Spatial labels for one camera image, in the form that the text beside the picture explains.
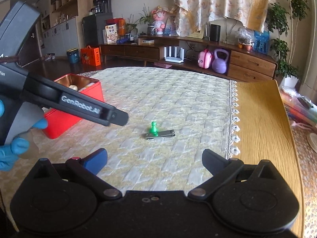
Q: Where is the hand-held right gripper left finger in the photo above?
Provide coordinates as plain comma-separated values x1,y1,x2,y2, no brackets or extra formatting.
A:
37,148,123,200

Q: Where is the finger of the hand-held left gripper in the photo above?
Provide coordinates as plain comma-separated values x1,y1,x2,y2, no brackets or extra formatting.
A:
101,105,129,127

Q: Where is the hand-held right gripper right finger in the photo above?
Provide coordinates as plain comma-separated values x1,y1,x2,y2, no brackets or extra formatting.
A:
188,149,282,200

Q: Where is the green pawn piece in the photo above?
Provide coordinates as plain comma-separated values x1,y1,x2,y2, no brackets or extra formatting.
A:
149,121,159,138

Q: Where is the red metal tin box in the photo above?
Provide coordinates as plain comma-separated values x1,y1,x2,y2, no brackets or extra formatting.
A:
45,73,105,140

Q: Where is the silver nail clipper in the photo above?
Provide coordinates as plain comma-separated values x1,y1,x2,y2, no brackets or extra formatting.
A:
142,130,176,140

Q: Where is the person's left hand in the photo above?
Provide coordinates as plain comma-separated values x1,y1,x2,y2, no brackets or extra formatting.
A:
0,118,49,172

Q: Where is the cream quilted table cover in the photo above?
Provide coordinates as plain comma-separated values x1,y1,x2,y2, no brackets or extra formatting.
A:
0,67,242,194

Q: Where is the teal waste bin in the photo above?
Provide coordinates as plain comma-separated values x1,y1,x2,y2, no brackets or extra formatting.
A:
66,49,81,64

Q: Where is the orange gift box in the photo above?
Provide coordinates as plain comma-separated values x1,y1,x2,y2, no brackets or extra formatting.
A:
80,46,102,66

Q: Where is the dark wooden media cabinet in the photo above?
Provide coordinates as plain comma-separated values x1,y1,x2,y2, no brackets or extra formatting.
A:
99,33,278,82

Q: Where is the yellow white flat box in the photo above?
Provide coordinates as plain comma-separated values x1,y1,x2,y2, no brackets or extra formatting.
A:
138,37,155,46

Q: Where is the white antenna router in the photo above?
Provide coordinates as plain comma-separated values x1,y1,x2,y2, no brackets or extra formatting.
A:
163,46,185,63

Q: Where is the white yellow snack box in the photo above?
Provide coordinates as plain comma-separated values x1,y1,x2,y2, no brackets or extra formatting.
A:
105,25,118,45

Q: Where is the black mini fridge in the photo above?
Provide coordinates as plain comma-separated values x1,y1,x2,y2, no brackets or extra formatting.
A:
82,12,113,55

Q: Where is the small green houseplant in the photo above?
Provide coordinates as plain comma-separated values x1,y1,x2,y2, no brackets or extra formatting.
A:
124,15,138,40

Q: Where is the red orange gift bag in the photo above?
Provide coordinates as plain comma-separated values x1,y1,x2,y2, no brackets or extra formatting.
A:
110,18,126,36

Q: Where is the light wood cabinet drawer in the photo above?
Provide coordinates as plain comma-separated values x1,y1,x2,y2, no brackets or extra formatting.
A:
230,50,277,72
228,64,275,82

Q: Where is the purple kettlebell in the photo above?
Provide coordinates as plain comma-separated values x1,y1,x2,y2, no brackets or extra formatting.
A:
212,49,229,74

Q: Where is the leafy plant in dark vase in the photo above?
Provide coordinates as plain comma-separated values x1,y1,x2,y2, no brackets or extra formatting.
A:
139,4,156,36

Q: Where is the pink toy case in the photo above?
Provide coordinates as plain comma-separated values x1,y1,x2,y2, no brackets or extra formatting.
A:
197,49,214,69

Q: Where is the stack of colourful books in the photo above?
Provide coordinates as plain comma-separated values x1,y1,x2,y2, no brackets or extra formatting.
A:
279,85,317,125

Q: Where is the pink doll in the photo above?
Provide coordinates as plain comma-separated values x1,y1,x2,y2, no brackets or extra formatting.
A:
152,6,171,35

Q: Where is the black coffee machine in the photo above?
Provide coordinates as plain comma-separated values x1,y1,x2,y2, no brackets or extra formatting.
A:
93,0,112,14

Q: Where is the small plant in clear bag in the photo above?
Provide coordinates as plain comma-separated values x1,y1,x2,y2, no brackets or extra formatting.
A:
236,27,254,51

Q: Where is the blue photo box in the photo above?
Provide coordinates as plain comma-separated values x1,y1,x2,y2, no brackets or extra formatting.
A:
253,30,270,55

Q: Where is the black cylinder speaker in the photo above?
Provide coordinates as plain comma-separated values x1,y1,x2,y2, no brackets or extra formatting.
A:
209,24,221,42

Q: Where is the tall green potted plant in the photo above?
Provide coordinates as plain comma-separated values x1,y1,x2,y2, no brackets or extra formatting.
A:
266,0,310,89

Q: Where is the floral cream cloth cover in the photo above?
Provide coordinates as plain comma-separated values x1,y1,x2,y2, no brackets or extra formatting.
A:
173,0,277,39

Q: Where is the wooden wall shelf unit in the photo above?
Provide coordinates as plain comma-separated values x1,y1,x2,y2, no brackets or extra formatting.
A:
37,0,84,60

